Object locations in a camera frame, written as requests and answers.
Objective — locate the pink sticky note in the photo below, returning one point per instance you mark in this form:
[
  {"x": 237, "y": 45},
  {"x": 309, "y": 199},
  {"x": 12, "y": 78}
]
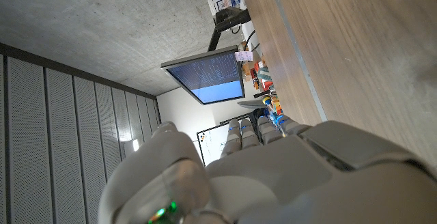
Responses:
[{"x": 243, "y": 56}]

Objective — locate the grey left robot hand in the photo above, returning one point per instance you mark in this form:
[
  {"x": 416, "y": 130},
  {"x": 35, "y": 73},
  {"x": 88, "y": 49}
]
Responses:
[{"x": 273, "y": 183}]

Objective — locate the black computer monitor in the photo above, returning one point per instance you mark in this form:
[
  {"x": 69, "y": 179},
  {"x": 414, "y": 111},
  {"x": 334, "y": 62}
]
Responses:
[{"x": 208, "y": 77}]

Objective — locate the whiteboard with blue writing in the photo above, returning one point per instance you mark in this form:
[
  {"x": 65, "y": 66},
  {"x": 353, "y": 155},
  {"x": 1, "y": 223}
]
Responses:
[{"x": 213, "y": 145}]

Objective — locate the ceiling light strip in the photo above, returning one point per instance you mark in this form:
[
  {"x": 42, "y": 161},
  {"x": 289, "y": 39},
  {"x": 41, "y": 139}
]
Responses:
[{"x": 131, "y": 145}]

